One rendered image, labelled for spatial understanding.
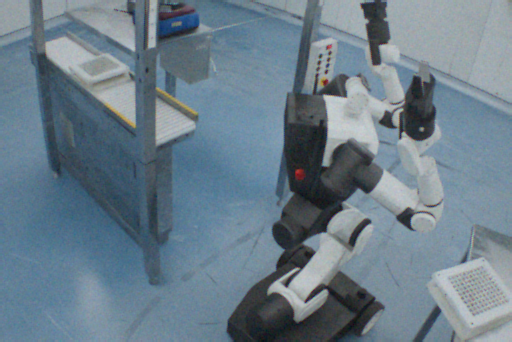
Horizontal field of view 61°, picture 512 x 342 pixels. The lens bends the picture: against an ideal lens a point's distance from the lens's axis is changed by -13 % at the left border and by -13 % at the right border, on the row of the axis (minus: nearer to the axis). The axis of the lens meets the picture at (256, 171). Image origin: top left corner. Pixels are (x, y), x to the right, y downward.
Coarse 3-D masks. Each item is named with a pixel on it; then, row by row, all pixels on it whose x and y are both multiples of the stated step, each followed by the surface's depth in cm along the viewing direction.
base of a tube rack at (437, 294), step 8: (432, 288) 147; (432, 296) 147; (440, 296) 144; (440, 304) 143; (448, 304) 142; (448, 312) 139; (448, 320) 139; (456, 320) 137; (504, 320) 137; (456, 328) 135; (480, 328) 134; (488, 328) 135; (464, 336) 132; (472, 336) 134
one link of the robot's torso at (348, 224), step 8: (344, 208) 187; (352, 208) 186; (336, 216) 174; (344, 216) 177; (352, 216) 183; (360, 216) 199; (328, 224) 174; (336, 224) 175; (344, 224) 181; (352, 224) 197; (360, 224) 202; (368, 224) 204; (328, 232) 177; (336, 232) 179; (344, 232) 196; (352, 232) 202; (360, 232) 202; (344, 240) 207; (352, 240) 204
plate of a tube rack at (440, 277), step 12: (468, 264) 150; (480, 264) 151; (432, 276) 147; (444, 276) 145; (492, 276) 147; (444, 288) 141; (456, 288) 142; (480, 288) 142; (492, 288) 142; (504, 288) 142; (456, 300) 137; (456, 312) 135; (468, 312) 134; (492, 312) 134; (504, 312) 134; (468, 324) 130; (480, 324) 130
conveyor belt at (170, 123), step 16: (48, 48) 266; (64, 48) 267; (80, 48) 268; (64, 64) 250; (112, 96) 226; (128, 96) 227; (128, 112) 215; (160, 112) 218; (176, 112) 219; (160, 128) 208; (176, 128) 209; (192, 128) 214; (160, 144) 204
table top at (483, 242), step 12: (480, 228) 177; (480, 240) 171; (492, 240) 172; (504, 240) 172; (468, 252) 168; (480, 252) 166; (492, 252) 166; (504, 252) 167; (492, 264) 161; (504, 264) 162; (504, 276) 157; (504, 324) 139; (456, 336) 135; (480, 336) 135; (492, 336) 135; (504, 336) 135
